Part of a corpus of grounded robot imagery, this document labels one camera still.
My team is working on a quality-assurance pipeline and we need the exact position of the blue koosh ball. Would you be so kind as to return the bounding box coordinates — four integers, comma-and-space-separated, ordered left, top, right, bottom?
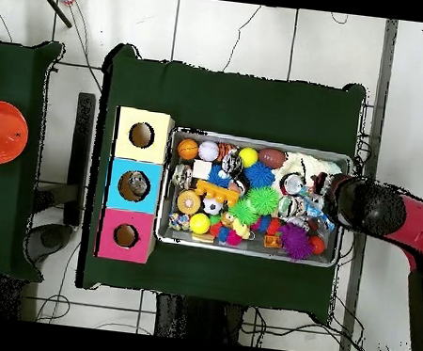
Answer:
241, 158, 278, 192

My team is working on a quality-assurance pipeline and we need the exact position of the brown toy football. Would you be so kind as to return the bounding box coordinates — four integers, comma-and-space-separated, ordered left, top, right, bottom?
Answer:
255, 147, 288, 170

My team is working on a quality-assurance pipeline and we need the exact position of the smooth yellow ball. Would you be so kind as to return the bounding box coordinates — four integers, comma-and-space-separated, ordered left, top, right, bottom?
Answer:
236, 146, 261, 169

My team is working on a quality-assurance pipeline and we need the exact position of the silver mesh bin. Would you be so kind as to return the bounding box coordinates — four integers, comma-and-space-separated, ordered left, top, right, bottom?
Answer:
152, 125, 354, 270

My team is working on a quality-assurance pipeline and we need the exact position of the small orange-red ball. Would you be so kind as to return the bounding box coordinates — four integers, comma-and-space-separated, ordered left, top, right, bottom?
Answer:
306, 234, 327, 257

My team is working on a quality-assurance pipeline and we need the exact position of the purple spiky ball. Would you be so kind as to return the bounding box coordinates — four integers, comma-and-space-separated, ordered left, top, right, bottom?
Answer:
274, 220, 319, 263

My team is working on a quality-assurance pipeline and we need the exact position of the white toy baseball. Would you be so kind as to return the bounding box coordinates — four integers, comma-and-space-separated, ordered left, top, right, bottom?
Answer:
196, 139, 222, 164

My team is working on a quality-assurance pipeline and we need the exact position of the yellow tennis ball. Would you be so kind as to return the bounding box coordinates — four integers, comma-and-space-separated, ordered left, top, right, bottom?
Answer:
188, 211, 212, 237

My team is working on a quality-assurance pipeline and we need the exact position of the grey floor cable cover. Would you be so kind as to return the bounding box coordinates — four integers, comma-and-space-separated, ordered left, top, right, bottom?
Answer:
339, 17, 400, 351

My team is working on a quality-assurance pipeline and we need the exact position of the wooden box with three holes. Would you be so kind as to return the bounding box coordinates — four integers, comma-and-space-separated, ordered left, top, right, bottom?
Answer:
93, 104, 177, 266

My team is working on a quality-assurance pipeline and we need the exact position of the orange toy basketball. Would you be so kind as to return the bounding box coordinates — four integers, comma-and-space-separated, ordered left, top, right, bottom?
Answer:
176, 136, 201, 163

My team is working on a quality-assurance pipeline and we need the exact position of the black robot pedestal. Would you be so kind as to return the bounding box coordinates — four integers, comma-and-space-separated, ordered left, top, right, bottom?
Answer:
150, 292, 245, 346

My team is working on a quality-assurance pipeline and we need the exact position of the black rod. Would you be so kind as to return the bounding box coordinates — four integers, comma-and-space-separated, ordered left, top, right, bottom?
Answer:
25, 0, 76, 29

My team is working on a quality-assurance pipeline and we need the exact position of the orange toy building block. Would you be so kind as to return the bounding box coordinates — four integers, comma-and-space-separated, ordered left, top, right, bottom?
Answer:
193, 178, 243, 209

